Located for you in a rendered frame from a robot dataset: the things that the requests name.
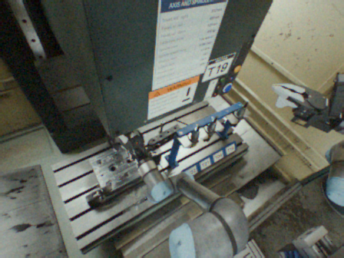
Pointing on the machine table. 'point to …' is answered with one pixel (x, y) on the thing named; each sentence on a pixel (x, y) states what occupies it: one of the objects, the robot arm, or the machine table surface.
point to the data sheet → (184, 38)
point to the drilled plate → (115, 170)
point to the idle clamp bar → (163, 136)
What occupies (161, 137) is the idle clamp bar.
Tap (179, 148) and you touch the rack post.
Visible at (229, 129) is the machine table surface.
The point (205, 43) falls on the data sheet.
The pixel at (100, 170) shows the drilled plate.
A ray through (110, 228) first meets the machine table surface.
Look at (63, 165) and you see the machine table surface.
